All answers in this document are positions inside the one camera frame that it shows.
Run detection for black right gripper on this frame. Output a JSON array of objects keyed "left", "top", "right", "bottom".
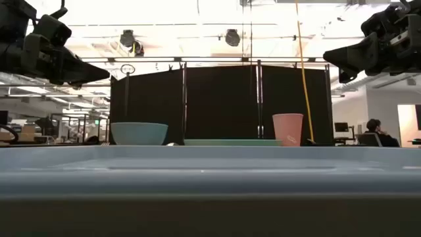
[{"left": 323, "top": 14, "right": 421, "bottom": 84}]

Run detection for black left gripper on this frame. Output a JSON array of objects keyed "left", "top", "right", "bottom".
[{"left": 0, "top": 32, "right": 111, "bottom": 90}]

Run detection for blue plastic bowl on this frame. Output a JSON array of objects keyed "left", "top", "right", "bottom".
[{"left": 111, "top": 122, "right": 169, "bottom": 146}]

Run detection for pink ribbed cup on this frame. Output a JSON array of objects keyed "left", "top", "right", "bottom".
[{"left": 272, "top": 113, "right": 304, "bottom": 147}]

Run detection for green plastic plate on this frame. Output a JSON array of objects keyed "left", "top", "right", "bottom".
[{"left": 184, "top": 139, "right": 283, "bottom": 147}]

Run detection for blue plastic tray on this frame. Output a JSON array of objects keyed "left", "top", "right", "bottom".
[{"left": 0, "top": 145, "right": 421, "bottom": 237}]

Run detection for cardboard boxes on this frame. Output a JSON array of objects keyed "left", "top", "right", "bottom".
[{"left": 0, "top": 124, "right": 37, "bottom": 142}]

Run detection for person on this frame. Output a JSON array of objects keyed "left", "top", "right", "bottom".
[{"left": 366, "top": 118, "right": 401, "bottom": 147}]

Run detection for grey office chair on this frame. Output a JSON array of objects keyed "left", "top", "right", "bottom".
[{"left": 355, "top": 132, "right": 383, "bottom": 147}]

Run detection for overhead horizontal metal bar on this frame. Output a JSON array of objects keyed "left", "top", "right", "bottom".
[{"left": 80, "top": 56, "right": 326, "bottom": 63}]

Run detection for ring clamp on pole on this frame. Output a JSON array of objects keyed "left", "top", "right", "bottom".
[{"left": 120, "top": 63, "right": 136, "bottom": 123}]

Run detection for yellow hanging cable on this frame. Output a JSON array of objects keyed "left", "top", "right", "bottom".
[{"left": 295, "top": 0, "right": 315, "bottom": 142}]

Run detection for distant black frame workstation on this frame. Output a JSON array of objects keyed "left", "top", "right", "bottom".
[{"left": 34, "top": 113, "right": 110, "bottom": 145}]

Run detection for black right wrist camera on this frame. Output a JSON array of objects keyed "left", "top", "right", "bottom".
[{"left": 360, "top": 5, "right": 401, "bottom": 37}]

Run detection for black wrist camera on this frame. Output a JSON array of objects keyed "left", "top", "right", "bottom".
[
  {"left": 32, "top": 14, "right": 72, "bottom": 47},
  {"left": 360, "top": 5, "right": 401, "bottom": 37}
]

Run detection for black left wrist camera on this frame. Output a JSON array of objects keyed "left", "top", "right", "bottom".
[{"left": 32, "top": 14, "right": 72, "bottom": 47}]

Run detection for black ceiling-mounted camera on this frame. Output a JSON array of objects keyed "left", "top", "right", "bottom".
[
  {"left": 119, "top": 29, "right": 145, "bottom": 57},
  {"left": 225, "top": 28, "right": 241, "bottom": 47}
]

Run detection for black looped cable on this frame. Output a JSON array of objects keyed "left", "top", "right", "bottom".
[{"left": 0, "top": 124, "right": 20, "bottom": 144}]

